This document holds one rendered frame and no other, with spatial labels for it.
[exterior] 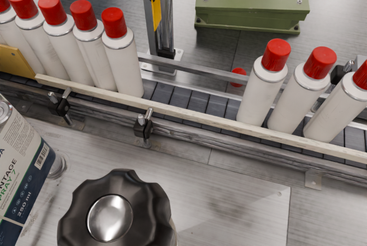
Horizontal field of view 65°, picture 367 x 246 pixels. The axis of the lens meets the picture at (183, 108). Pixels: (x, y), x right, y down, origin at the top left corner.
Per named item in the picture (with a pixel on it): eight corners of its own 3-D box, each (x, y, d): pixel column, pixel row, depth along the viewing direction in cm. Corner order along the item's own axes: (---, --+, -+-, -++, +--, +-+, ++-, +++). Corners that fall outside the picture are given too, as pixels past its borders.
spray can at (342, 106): (301, 143, 54) (359, 76, 36) (302, 120, 56) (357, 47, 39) (329, 150, 53) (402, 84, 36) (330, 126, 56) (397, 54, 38)
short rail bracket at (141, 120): (137, 149, 58) (129, 120, 48) (142, 137, 60) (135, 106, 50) (153, 153, 58) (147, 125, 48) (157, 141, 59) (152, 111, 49)
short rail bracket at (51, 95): (61, 129, 61) (37, 97, 50) (75, 105, 64) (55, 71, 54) (75, 133, 60) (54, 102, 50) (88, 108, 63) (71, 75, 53)
